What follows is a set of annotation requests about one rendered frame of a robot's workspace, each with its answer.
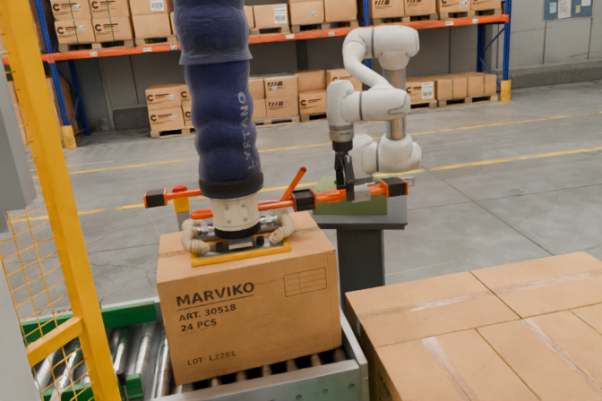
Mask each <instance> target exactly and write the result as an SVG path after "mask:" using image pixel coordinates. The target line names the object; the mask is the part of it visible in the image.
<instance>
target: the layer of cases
mask: <svg viewBox="0 0 602 401"><path fill-rule="evenodd" d="M345 305H346V319H347V321H348V324H349V326H350V327H351V329H352V331H353V333H354V336H355V338H356V340H357V342H358V344H359V346H360V348H361V350H362V352H363V354H364V356H365V358H366V360H367V362H368V380H369V399H370V401H602V261H600V260H598V259H596V258H594V257H592V256H591V255H589V254H587V253H586V252H584V251H582V252H573V253H567V254H562V255H557V256H552V257H546V258H541V259H536V260H526V261H522V262H516V263H511V264H506V265H501V266H495V267H491V268H485V269H476V270H471V271H470V272H468V271H465V272H461V273H455V274H450V275H445V276H439V277H430V278H425V279H419V280H414V281H409V282H404V283H398V284H394V285H388V286H379V287H374V288H368V289H364V290H358V291H353V292H348V293H345Z"/></svg>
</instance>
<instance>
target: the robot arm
mask: <svg viewBox="0 0 602 401"><path fill-rule="evenodd" d="M418 50H419V38H418V32H417V30H414V29H413V28H410V27H407V26H401V25H390V26H380V27H375V28H365V29H362V28H358V29H354V30H352V31H351V32H350V33H349V34H348V35H347V36H346V38H345V40H344V43H343V50H342V54H343V62H344V66H345V69H346V71H347V72H348V73H349V74H350V75H351V76H353V77H355V78H356V79H358V80H360V81H362V82H363V83H365V84H366V85H368V86H370V87H371V89H369V90H368V91H354V87H353V85H352V84H351V83H350V81H348V80H337V81H332V82H331V83H330V84H329V86H328V88H327V90H326V99H325V107H326V115H327V118H328V121H329V129H330V139H331V140H332V149H333V150H334V151H335V160H334V170H335V172H336V179H335V180H334V184H336V185H346V198H347V201H354V200H355V190H354V186H356V185H362V184H365V183H372V182H377V180H374V177H373V174H374V173H405V172H408V171H412V170H414V169H416V168H418V167H419V166H420V162H421V148H420V147H419V145H418V144H417V143H415V142H412V140H411V136H410V135H409V134H408V133H407V132H406V114H407V113H408V112H409V110H410V96H409V94H408V93H407V92H406V66H407V64H408V62H409V59H410V57H411V56H414V55H415V54H416V53H417V51H418ZM367 58H378V61H379V63H380V66H381V67H382V68H383V77H382V76H381V75H379V74H378V73H375V72H374V71H372V70H371V69H369V68H367V67H366V66H364V65H363V64H361V61H362V60H363V59H367ZM356 121H385V134H384V135H383V137H382V138H381V142H380V143H377V142H373V139H372V138H371V137H370V136H369V135H367V134H364V133H360V134H354V122H356ZM343 173H344V174H343Z"/></svg>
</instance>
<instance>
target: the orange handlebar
mask: <svg viewBox="0 0 602 401"><path fill-rule="evenodd" d="M367 187H368V188H369V189H370V191H371V192H370V193H371V195H374V194H380V193H385V188H384V187H383V188H382V186H381V185H380V184H377V185H370V186H367ZM198 195H202V191H201V190H192V191H186V192H173V193H167V200H172V199H178V198H184V197H192V196H198ZM280 199H281V198H280ZM280 199H274V200H262V201H258V204H259V205H258V211H262V210H268V209H280V208H286V207H293V206H294V203H293V201H292V200H291V197H289V198H288V200H287V201H282V202H280ZM343 199H346V189H344V190H337V189H332V190H325V191H324V192H319V193H316V202H317V203H318V202H325V201H327V202H328V203H331V202H337V201H341V200H343ZM274 201H278V202H275V203H269V202H274ZM267 202H268V203H269V204H263V203H267ZM260 204H262V205H260ZM190 218H191V219H193V220H200V219H205V218H213V214H212V212H211V209H198V210H195V211H193V212H192V213H191V214H190Z"/></svg>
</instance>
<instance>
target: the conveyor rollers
mask: <svg viewBox="0 0 602 401"><path fill-rule="evenodd" d="M134 325H135V324H133V325H128V326H123V327H122V328H121V331H120V335H119V338H118V341H117V344H116V350H115V353H114V356H113V360H112V362H113V365H114V370H115V374H116V372H117V371H118V370H123V369H124V368H125V362H126V358H127V355H128V351H129V347H130V344H131V339H132V335H133V329H134ZM155 326H156V321H155V320H154V321H149V322H144V323H143V327H142V335H141V339H140V344H139V348H138V352H137V356H136V361H135V365H134V369H133V373H137V372H139V373H140V374H141V375H142V384H143V387H144V388H145V383H146V378H147V372H148V367H149V362H150V357H151V347H152V341H153V337H154V331H155ZM105 331H106V335H107V342H108V343H109V339H110V337H111V334H112V331H113V328H108V329H105ZM80 347H81V343H80V339H79V336H77V337H76V338H75V340H74V342H73V346H72V348H71V350H70V353H69V354H68V355H70V354H71V353H73V352H74V351H76V350H77V349H78V348H80ZM62 351H63V349H62V347H60V348H59V349H57V350H56V351H54V352H53V353H52V354H50V355H49V360H50V362H51V366H52V367H54V366H55V365H56V364H57V361H58V359H59V357H60V355H61V353H62ZM330 353H331V357H332V359H333V361H334V362H335V363H338V362H343V361H347V360H348V358H347V356H346V354H345V352H344V349H343V347H341V348H337V349H332V350H330ZM82 355H83V352H82V349H81V348H80V349H79V350H78V351H76V352H75V353H73V354H72V355H70V356H69V357H68V358H67V359H66V361H67V364H68V368H69V370H71V369H72V370H71V371H70V374H71V378H72V381H73V378H74V375H75V373H76V371H77V368H78V366H79V365H78V366H76V365H77V364H78V363H80V361H81V358H82ZM306 358H307V361H308V363H309V366H310V368H311V367H315V366H320V365H323V360H322V357H321V356H320V353H317V354H310V355H307V356H306ZM74 366H76V367H75V368H74V369H73V367H74ZM283 366H284V370H285V372H289V371H297V370H299V369H298V365H297V359H296V358H295V359H291V360H286V361H283ZM49 369H51V368H50V365H49V361H48V358H47V357H46V358H45V359H44V360H43V362H42V364H41V365H40V367H39V370H38V372H37V377H39V376H41V375H42V374H43V373H45V372H46V371H47V373H46V374H44V375H43V376H41V377H40V378H39V379H38V381H39V386H40V389H41V391H42V390H43V389H45V388H46V386H47V384H48V381H49V379H50V377H51V375H52V371H51V370H50V371H48V370H49ZM54 369H55V367H54V368H53V370H54ZM258 369H259V374H260V378H261V377H266V376H271V375H274V373H273V369H272V364H268V365H264V366H260V367H258ZM67 372H68V370H67V366H66V363H64V367H63V369H62V371H61V373H60V375H59V378H60V377H62V376H63V375H64V374H65V375H64V377H62V378H61V379H60V380H58V381H57V382H56V384H57V387H58V388H61V387H66V386H70V385H71V384H72V383H71V380H70V376H69V373H67ZM86 372H87V367H86V370H85V372H84V373H86ZM66 373H67V374H66ZM171 376H172V364H171V360H170V355H169V350H168V341H167V337H166V331H165V327H164V332H163V338H162V345H161V351H160V358H159V369H158V376H157V382H156V388H155V395H154V398H159V397H167V396H169V395H170V385H171ZM244 380H248V373H247V370H244V371H238V372H234V383H235V382H239V381H244ZM85 382H90V378H89V374H88V373H86V374H85V375H84V376H83V378H82V382H81V383H85ZM221 385H222V376H218V377H214V378H210V379H208V388H212V387H217V386H221ZM195 390H196V382H192V383H188V384H184V385H182V390H181V393H185V392H190V391H195Z"/></svg>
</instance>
